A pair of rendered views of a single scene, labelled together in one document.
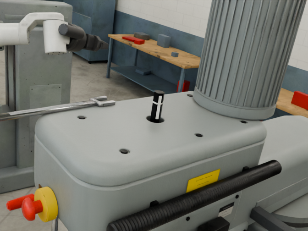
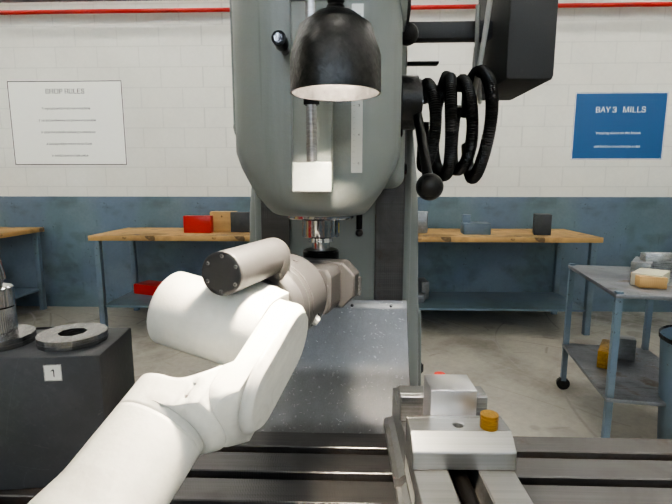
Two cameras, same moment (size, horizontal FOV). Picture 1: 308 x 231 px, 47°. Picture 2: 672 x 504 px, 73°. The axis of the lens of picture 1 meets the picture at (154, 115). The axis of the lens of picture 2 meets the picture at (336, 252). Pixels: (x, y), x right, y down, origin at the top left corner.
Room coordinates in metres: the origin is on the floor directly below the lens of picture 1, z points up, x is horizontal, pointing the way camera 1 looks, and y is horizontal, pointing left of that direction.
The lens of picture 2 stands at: (0.24, 0.41, 1.35)
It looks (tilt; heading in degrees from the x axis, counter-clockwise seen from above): 9 degrees down; 314
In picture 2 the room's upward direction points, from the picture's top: straight up
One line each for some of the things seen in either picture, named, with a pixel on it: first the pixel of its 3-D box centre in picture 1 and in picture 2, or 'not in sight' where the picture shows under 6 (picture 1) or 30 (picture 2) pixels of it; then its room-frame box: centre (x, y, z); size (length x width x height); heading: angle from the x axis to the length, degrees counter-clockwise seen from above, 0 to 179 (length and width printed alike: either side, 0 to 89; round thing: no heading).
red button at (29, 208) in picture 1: (32, 208); not in sight; (0.50, 0.18, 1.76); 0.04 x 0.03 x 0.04; 42
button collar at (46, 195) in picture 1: (46, 204); not in sight; (0.51, 0.17, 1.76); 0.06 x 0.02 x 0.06; 42
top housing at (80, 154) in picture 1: (155, 151); not in sight; (0.68, -0.01, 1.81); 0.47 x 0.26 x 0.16; 132
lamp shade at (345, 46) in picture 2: not in sight; (335, 52); (0.51, 0.13, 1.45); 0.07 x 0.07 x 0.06
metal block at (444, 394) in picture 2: not in sight; (448, 402); (0.54, -0.12, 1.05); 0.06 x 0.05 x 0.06; 43
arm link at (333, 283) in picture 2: not in sight; (295, 291); (0.63, 0.08, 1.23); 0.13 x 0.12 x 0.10; 27
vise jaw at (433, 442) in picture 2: not in sight; (458, 441); (0.50, -0.08, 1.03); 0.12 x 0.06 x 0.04; 43
